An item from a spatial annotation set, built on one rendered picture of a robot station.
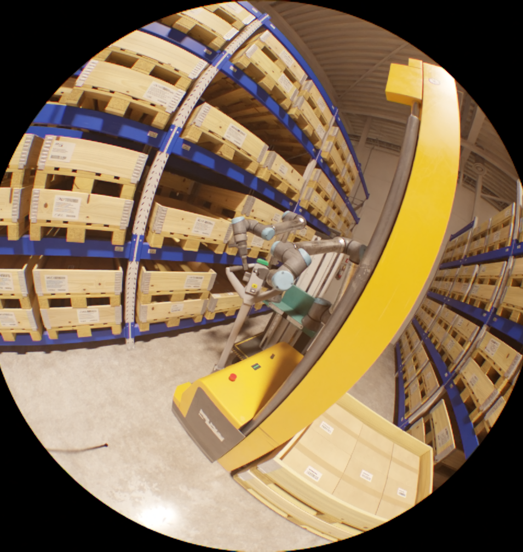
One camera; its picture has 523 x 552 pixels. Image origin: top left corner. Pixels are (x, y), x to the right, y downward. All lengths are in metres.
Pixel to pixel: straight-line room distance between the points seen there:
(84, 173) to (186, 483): 2.21
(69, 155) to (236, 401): 1.71
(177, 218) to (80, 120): 1.15
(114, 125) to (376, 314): 1.67
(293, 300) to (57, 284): 2.10
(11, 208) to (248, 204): 2.12
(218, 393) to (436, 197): 1.11
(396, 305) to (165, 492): 1.72
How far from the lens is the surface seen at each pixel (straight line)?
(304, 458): 1.16
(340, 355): 0.54
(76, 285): 1.66
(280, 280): 0.78
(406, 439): 1.81
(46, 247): 1.64
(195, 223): 1.66
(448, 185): 0.58
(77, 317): 1.84
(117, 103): 1.49
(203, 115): 1.61
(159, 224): 1.53
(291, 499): 1.32
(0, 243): 1.82
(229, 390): 0.99
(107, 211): 1.43
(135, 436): 1.76
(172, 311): 2.00
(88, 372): 2.09
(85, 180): 1.43
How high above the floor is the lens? 1.69
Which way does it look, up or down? 17 degrees down
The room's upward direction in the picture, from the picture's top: 23 degrees clockwise
